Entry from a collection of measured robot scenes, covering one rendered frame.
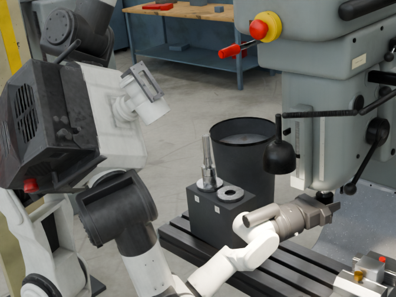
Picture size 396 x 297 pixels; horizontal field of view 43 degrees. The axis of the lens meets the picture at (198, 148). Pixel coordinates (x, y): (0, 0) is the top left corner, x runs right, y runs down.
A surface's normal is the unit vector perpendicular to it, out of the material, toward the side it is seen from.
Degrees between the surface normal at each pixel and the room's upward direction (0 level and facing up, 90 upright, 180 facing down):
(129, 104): 90
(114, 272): 0
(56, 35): 63
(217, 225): 90
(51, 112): 57
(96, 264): 0
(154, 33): 90
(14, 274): 90
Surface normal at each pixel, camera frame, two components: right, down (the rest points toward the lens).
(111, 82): 0.70, -0.39
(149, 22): -0.69, 0.36
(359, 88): 0.71, 0.24
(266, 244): 0.51, 0.36
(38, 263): -0.44, 0.41
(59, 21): -0.51, -0.06
